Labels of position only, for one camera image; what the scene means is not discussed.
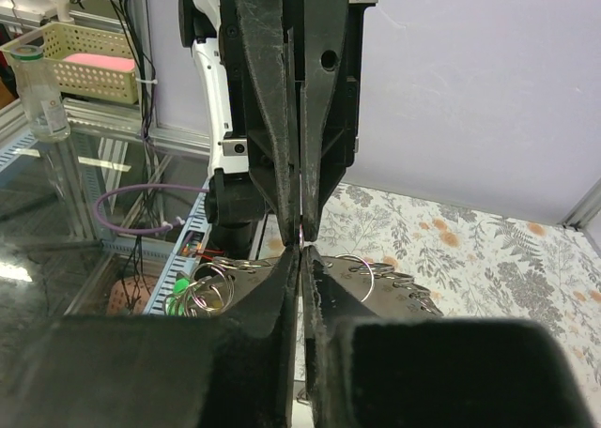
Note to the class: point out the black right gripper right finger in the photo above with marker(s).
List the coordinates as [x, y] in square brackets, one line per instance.
[379, 353]

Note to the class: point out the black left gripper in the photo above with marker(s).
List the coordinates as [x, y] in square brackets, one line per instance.
[293, 71]

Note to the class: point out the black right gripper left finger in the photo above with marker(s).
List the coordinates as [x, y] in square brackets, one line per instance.
[232, 370]

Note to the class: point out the green key tag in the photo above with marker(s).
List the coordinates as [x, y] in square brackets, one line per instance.
[176, 303]

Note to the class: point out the key with red tag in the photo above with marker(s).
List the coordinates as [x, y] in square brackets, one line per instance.
[301, 237]

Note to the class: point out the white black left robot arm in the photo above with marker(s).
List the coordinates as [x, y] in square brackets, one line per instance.
[232, 206]

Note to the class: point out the floral tablecloth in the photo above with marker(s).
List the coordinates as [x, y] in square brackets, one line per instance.
[479, 264]

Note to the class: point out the cream perforated basket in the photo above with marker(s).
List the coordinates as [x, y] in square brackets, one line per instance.
[87, 62]

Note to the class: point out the clear glass bottle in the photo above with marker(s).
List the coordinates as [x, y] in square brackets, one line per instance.
[40, 94]

